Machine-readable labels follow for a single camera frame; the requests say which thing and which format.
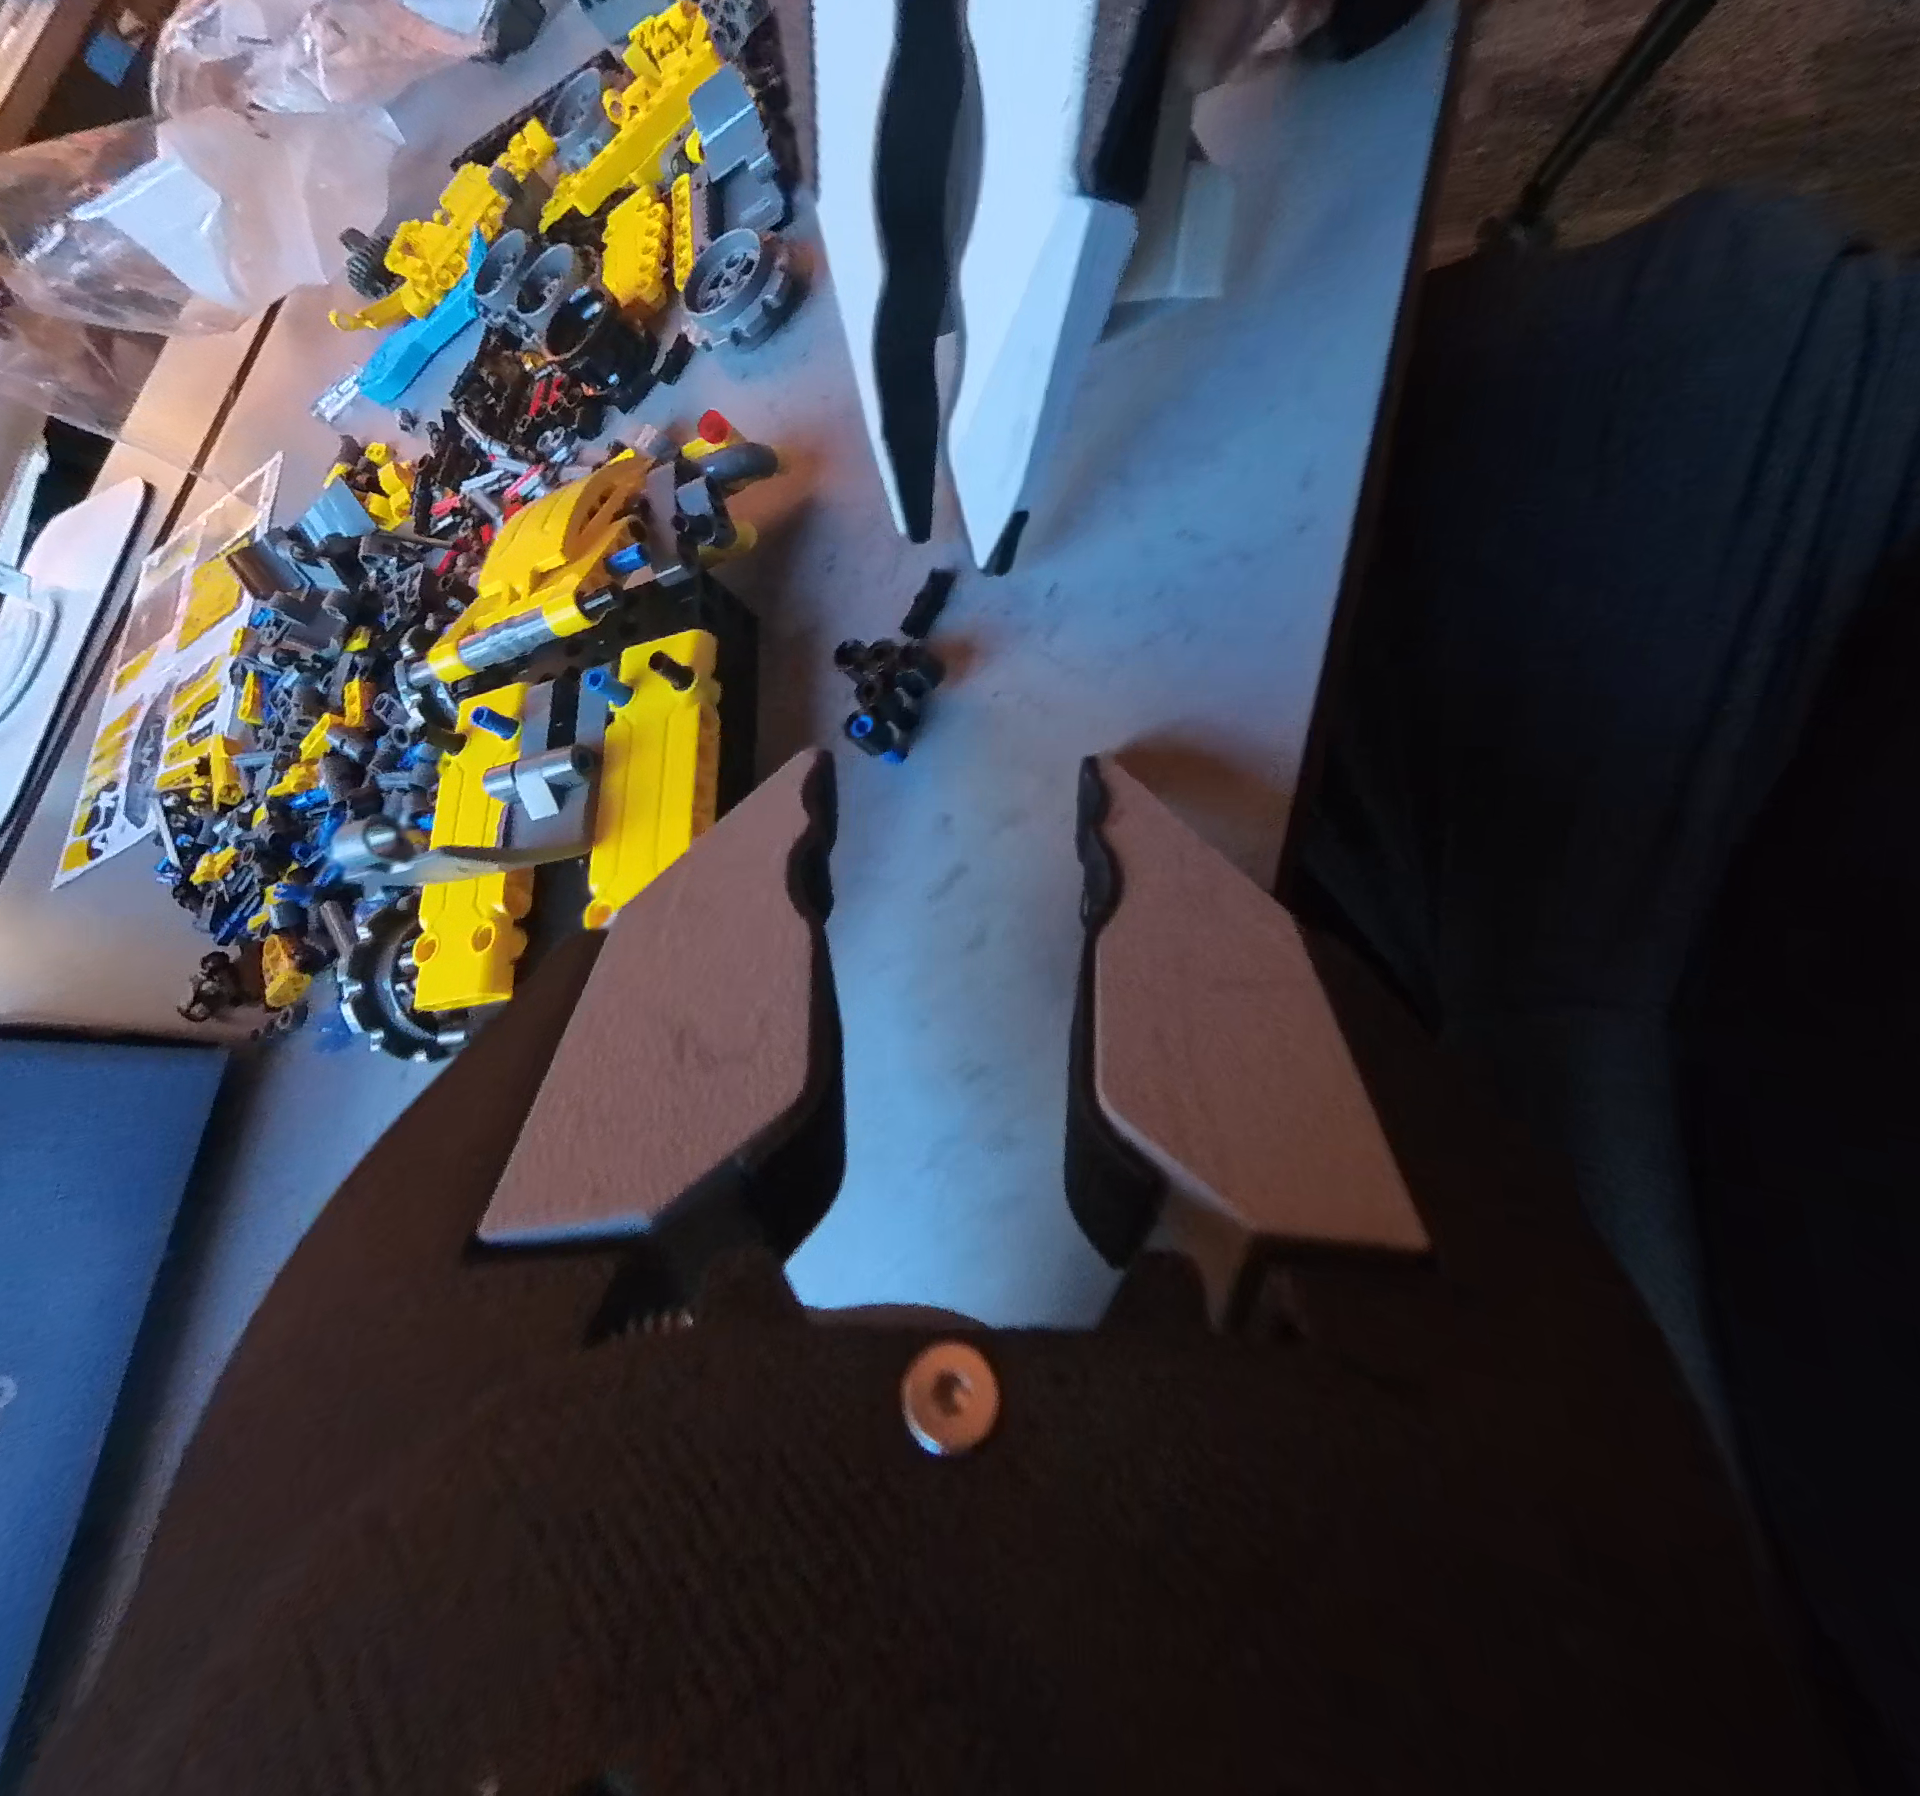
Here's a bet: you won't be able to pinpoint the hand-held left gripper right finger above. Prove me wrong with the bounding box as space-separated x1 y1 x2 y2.
1069 753 1435 1266

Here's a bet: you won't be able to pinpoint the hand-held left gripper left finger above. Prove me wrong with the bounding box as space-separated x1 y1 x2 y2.
478 748 854 1276

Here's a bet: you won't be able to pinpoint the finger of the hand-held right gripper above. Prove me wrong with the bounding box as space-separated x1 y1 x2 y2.
948 0 1254 574
806 0 976 542

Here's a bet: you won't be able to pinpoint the black connector cluster blue pin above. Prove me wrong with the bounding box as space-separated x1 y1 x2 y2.
837 633 948 768

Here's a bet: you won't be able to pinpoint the grey desk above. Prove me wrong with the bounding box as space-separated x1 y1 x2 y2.
0 0 1504 1758

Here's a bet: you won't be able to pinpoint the grey sprocket wheel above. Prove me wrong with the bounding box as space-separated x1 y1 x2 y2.
688 223 819 348

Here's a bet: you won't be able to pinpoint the yellow grey brick sub-assembly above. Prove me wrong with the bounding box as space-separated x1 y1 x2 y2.
334 0 819 359

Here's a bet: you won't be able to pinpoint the black sprocket wheel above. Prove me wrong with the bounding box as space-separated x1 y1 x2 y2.
336 909 490 1067

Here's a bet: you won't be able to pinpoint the black toy tyre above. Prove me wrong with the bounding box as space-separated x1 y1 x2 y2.
547 288 661 395

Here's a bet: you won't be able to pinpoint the pile of loose building bricks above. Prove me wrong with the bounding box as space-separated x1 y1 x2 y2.
155 341 698 1046

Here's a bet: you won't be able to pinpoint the light blue brick tool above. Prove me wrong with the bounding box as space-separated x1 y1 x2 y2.
311 279 490 425

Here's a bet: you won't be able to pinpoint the yellow toy vehicle model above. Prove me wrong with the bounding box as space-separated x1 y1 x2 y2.
405 409 782 1017

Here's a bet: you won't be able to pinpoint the black stand legs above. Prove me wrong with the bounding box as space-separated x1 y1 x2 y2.
1479 0 1920 252

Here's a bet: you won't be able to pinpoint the yellow sticker sheet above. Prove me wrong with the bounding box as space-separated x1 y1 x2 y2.
52 449 286 888

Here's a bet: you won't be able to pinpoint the white object black rim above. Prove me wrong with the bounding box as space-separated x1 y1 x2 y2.
0 477 155 855

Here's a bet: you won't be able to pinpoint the brown wooden rail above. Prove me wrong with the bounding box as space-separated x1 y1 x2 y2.
0 0 176 156

